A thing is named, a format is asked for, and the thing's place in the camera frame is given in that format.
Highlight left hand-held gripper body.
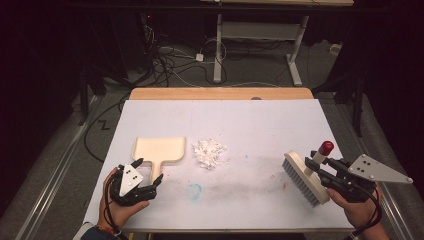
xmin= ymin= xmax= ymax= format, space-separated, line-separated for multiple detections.
xmin=109 ymin=163 xmax=158 ymax=207

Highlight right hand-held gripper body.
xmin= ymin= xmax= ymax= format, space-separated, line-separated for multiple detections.
xmin=319 ymin=153 xmax=414 ymax=204

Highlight white brush with red-tipped handle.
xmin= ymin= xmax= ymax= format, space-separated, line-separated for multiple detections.
xmin=281 ymin=140 xmax=335 ymax=208

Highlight beige dustpan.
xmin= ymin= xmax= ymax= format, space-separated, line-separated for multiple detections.
xmin=131 ymin=136 xmax=187 ymax=185

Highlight person's left hand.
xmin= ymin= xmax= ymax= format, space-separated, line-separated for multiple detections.
xmin=98 ymin=167 xmax=151 ymax=231

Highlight person's right hand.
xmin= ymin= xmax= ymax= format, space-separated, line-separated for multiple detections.
xmin=325 ymin=184 xmax=383 ymax=232

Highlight pile of white paper scraps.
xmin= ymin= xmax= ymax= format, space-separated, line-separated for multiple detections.
xmin=191 ymin=138 xmax=232 ymax=171

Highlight black metal stand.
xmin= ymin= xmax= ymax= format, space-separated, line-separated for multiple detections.
xmin=77 ymin=64 xmax=90 ymax=127

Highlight white table mat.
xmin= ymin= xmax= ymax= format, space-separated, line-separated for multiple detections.
xmin=83 ymin=98 xmax=355 ymax=232

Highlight small white box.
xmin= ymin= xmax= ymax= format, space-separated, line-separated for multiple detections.
xmin=329 ymin=43 xmax=344 ymax=57

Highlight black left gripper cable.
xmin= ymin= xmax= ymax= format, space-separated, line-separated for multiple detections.
xmin=102 ymin=169 xmax=122 ymax=235

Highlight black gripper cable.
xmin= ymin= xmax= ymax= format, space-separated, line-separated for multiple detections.
xmin=102 ymin=169 xmax=122 ymax=235
xmin=349 ymin=191 xmax=383 ymax=240

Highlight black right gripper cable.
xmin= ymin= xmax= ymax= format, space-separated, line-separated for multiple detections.
xmin=349 ymin=191 xmax=383 ymax=240

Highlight black floor cable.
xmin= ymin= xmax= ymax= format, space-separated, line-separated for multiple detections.
xmin=82 ymin=95 xmax=132 ymax=164

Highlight bundle of floor cables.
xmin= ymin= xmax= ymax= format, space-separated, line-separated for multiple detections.
xmin=138 ymin=13 xmax=229 ymax=88

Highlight white desk frame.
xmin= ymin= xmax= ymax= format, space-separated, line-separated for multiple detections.
xmin=212 ymin=12 xmax=310 ymax=87

